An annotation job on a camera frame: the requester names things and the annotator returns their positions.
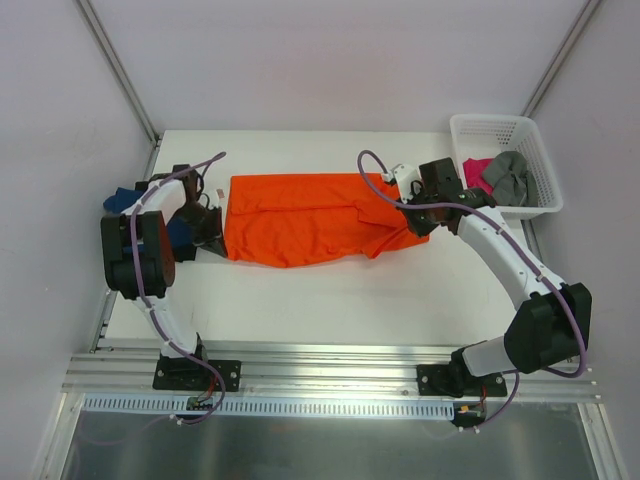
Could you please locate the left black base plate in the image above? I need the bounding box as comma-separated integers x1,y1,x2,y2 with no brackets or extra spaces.
152,356,242,392

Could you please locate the left aluminium frame post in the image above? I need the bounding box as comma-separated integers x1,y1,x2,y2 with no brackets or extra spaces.
73,0,160,145

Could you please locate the aluminium extrusion rail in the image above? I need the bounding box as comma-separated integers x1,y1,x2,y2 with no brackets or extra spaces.
60,339,600,402

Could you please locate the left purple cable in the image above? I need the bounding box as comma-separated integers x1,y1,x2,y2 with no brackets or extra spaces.
77,150,229,446

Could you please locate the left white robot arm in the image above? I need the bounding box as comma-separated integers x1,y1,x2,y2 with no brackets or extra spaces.
100,162,228,388

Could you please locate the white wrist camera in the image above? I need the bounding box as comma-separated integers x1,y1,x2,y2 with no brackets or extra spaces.
208,189,225,209
381,164,423,204

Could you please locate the right aluminium frame post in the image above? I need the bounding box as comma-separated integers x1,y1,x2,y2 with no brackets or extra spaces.
520,0,605,118

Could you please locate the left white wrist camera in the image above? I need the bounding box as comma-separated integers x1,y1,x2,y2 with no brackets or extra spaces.
208,189,225,209

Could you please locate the white slotted cable duct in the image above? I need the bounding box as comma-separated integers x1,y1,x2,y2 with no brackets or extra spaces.
83,394,454,421

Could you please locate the pink t shirt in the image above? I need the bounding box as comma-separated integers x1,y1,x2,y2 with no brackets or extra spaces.
463,158,493,195

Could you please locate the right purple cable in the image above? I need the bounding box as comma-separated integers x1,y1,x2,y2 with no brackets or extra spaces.
356,148,590,435

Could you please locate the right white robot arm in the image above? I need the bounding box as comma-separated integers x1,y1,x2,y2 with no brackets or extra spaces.
391,158,592,395

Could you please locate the blue folded t shirt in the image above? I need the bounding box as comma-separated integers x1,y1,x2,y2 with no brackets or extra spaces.
103,187,196,262

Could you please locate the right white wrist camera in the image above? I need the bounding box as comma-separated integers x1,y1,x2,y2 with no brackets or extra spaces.
381,164,423,204

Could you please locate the orange t shirt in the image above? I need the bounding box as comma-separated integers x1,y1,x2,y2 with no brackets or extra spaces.
224,173,429,268

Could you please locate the grey t shirt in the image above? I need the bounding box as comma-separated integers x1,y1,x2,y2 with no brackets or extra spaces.
481,151,539,207

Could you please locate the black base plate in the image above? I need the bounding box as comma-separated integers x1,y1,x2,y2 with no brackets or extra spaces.
416,364,507,399
152,356,242,392

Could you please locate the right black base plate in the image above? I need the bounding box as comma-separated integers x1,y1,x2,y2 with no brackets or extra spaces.
416,364,507,399

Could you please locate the white plastic basket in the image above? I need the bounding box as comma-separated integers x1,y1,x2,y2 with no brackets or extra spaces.
449,114,564,220

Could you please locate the aluminium frame post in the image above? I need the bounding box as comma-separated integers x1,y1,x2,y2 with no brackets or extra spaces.
520,0,605,118
73,0,160,145

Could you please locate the purple cable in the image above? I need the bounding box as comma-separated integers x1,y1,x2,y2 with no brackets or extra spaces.
77,150,229,446
356,148,590,435

